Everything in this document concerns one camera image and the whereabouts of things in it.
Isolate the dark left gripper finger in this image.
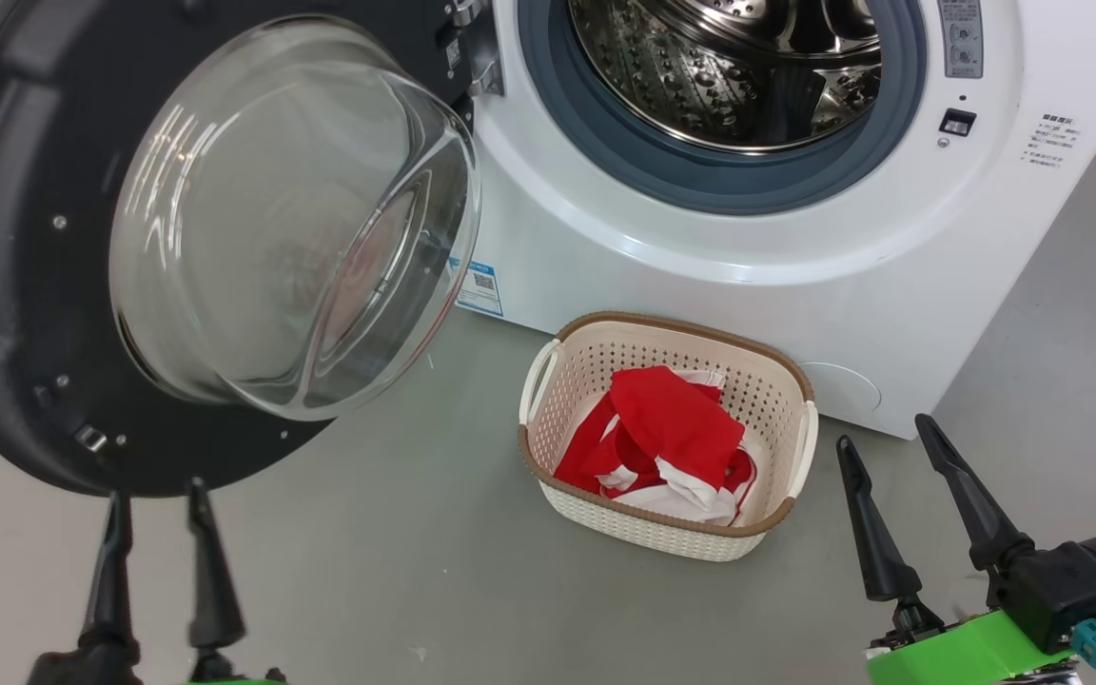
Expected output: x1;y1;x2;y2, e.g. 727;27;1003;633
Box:
77;490;142;659
186;476;249;678

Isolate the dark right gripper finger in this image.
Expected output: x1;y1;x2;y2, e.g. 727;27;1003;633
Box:
835;435;947;640
914;413;1036;577

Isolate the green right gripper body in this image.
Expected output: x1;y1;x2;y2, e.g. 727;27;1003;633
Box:
867;609;1077;685

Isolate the red and white garment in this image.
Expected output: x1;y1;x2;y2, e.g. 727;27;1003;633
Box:
553;365;763;527

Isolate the cream basket with brown rim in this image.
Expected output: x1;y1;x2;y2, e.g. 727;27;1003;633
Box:
518;311;819;562

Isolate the white washing machine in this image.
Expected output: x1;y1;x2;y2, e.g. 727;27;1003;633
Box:
453;0;1096;440

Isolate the grey rubber door gasket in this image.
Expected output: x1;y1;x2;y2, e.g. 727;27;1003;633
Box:
517;0;930;217

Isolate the metal door hinge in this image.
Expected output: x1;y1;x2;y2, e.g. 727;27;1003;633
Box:
434;0;506;101

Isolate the round white filter cover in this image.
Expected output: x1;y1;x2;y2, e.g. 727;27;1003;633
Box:
795;360;882;415

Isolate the blue energy label sticker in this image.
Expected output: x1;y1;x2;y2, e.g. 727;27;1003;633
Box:
453;257;504;318

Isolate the stainless steel washer drum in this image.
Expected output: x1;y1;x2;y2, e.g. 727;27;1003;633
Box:
567;0;884;153

